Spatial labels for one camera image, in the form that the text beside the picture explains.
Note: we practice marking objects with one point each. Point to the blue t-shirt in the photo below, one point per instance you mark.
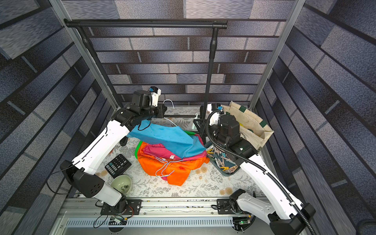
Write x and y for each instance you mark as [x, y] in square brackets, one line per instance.
[174, 139]

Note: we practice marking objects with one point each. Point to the cream tote bag green handles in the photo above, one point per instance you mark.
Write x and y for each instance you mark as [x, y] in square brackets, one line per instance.
[252, 127]

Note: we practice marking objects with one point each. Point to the pink garment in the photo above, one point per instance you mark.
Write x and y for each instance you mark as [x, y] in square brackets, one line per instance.
[170, 152]

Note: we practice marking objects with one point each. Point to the black calculator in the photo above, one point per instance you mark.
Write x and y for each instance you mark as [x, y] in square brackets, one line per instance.
[117, 166]

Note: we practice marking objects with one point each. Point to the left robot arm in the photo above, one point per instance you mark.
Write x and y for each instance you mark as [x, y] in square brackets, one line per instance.
[81, 171]

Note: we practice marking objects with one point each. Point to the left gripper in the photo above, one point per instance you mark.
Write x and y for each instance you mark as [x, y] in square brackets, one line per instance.
[162, 109]

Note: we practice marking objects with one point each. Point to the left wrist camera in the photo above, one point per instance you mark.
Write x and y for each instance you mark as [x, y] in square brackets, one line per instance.
[147, 98]

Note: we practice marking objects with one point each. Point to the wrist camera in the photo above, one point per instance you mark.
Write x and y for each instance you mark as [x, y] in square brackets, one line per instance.
[147, 98]
[213, 112]

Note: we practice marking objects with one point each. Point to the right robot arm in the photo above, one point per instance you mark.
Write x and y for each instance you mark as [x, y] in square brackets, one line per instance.
[284, 213]

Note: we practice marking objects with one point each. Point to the orange garment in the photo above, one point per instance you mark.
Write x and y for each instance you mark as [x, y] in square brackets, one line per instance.
[182, 169]

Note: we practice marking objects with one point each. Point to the spare wire hangers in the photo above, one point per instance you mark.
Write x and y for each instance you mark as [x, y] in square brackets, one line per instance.
[160, 172]

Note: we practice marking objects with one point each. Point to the black clothes rack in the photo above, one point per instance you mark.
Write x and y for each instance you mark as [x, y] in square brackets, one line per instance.
[215, 26]

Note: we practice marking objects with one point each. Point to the green ceramic bowl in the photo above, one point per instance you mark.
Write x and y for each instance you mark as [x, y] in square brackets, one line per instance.
[122, 184]

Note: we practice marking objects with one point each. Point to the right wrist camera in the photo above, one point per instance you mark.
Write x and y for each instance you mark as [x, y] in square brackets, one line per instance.
[213, 112]

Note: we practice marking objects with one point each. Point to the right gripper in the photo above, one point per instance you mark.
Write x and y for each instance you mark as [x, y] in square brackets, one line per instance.
[204, 111]

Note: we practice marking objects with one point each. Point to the green plastic laundry basket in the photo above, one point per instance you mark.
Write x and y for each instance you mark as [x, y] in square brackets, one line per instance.
[140, 146]

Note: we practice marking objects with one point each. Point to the teal clothespin tray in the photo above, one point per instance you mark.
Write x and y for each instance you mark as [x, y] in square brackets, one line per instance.
[220, 160]

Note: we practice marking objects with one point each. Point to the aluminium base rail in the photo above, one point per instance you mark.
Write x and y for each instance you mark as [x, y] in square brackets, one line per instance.
[165, 213]

